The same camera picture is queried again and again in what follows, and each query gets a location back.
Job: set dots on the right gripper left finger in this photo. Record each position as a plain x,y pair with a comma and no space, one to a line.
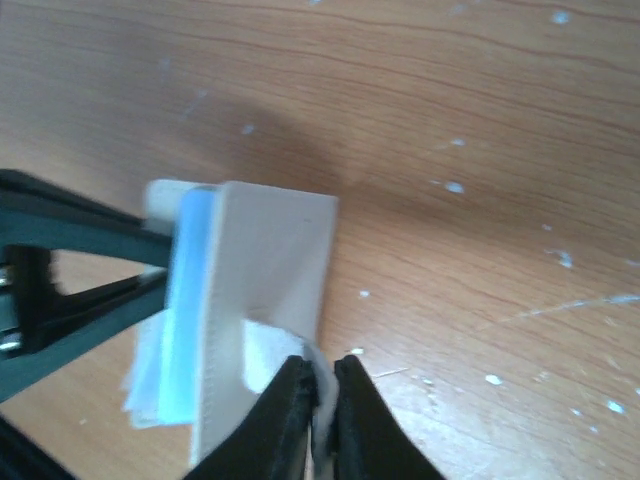
271,442

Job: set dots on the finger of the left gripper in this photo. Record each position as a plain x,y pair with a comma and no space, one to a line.
41,214
69,339

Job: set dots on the beige card holder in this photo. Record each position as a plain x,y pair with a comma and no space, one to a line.
246,279

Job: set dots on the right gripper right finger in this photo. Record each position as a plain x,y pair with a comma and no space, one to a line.
369,443

